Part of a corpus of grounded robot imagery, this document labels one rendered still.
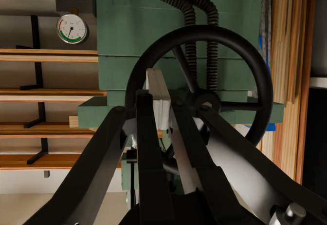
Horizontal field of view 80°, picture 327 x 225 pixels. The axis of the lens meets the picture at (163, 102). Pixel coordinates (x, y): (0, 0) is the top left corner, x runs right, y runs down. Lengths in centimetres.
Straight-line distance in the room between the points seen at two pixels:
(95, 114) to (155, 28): 28
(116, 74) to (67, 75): 274
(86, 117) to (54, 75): 279
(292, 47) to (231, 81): 142
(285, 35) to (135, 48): 162
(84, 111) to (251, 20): 51
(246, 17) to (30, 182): 380
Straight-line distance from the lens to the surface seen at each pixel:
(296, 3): 203
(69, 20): 50
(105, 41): 54
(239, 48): 40
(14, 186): 414
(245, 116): 63
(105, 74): 53
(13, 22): 364
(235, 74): 60
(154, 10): 55
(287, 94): 201
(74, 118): 73
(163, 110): 15
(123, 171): 98
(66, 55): 281
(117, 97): 54
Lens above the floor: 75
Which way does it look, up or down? 9 degrees up
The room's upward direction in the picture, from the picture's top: 179 degrees counter-clockwise
